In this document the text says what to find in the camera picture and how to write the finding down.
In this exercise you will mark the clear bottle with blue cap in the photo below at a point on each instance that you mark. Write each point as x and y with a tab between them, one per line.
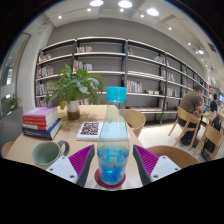
112	133

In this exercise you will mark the pink book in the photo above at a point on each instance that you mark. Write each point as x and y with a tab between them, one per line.
40	112

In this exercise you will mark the group of ceiling lights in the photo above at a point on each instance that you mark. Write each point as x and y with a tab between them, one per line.
125	4

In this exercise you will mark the wooden chair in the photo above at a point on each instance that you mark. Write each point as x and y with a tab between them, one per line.
176	156
7	150
136	121

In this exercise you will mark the patterned grey ceramic mug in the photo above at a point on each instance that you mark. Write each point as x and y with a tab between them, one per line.
45	153

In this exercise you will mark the red book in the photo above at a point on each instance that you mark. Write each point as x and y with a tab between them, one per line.
38	126

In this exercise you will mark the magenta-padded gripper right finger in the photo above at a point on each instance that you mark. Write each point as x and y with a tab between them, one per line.
163	166

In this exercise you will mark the small green plant on ledge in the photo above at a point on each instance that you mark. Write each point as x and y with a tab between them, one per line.
14	102

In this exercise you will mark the person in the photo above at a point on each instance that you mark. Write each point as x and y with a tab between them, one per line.
190	101
213	106

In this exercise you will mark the flat round red coaster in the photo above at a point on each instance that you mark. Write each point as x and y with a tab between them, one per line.
99	182

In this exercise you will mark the group of wooden chairs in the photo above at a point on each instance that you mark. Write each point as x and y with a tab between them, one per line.
186	118

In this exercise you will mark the dark blue book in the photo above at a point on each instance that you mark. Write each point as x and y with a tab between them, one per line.
41	134

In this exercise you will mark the white book with patterned square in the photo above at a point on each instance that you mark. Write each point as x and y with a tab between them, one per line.
88	130

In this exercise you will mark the grey shelf unit with books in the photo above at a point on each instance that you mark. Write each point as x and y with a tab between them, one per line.
110	61

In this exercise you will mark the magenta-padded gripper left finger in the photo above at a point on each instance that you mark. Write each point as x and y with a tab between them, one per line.
63	168

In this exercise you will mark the green potted plant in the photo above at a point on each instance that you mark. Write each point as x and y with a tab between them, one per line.
78	85

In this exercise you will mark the black backpack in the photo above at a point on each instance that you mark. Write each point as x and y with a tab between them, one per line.
215	128

